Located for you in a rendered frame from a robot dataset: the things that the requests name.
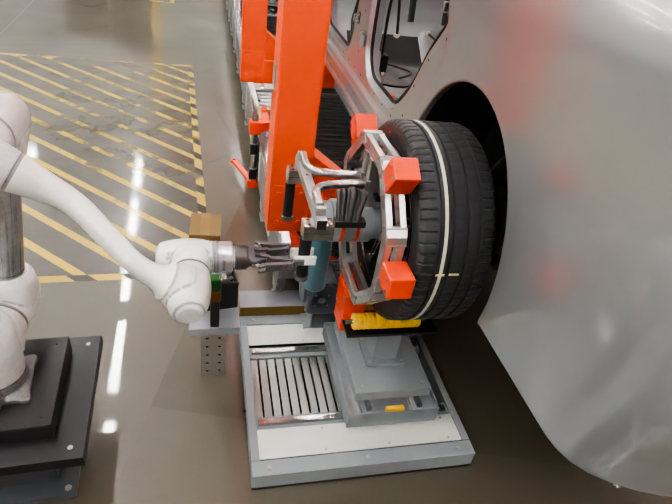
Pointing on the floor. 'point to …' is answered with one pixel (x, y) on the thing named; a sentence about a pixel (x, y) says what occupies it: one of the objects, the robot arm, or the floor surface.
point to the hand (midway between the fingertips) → (303, 256)
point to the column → (213, 354)
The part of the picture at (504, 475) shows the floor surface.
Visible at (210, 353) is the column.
